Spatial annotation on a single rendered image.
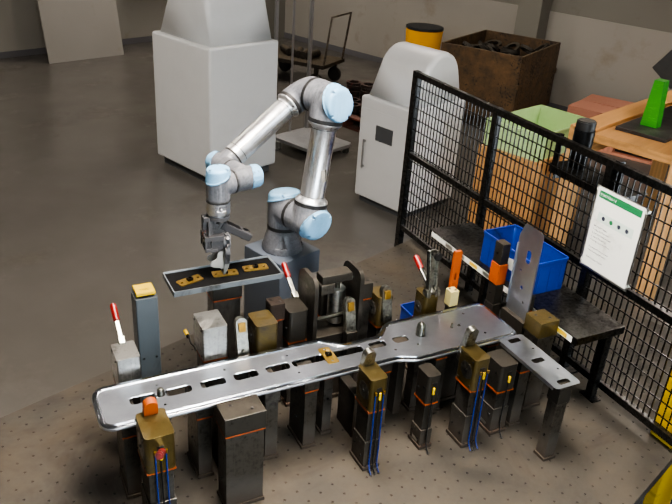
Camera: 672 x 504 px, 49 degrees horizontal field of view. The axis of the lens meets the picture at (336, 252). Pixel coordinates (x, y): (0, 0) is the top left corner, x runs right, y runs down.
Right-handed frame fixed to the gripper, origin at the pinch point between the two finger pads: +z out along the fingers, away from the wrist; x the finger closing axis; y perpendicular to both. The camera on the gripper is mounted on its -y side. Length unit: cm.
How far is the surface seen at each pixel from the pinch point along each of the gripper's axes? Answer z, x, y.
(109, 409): 17, 39, 42
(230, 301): 10.2, 4.0, -0.6
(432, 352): 18, 40, -58
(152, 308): 7.4, 5.9, 24.8
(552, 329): 15, 43, -101
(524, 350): 18, 48, -88
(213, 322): 6.6, 20.2, 8.9
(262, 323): 9.7, 20.4, -6.6
